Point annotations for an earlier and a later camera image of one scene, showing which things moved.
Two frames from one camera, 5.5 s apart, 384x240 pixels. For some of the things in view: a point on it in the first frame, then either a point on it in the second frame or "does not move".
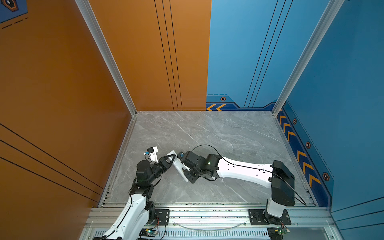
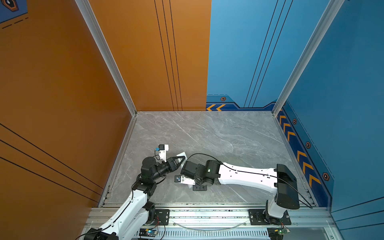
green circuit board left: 148,232 does not move
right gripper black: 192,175 → 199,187
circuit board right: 276,233 does not move
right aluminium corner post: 334,6 does not move
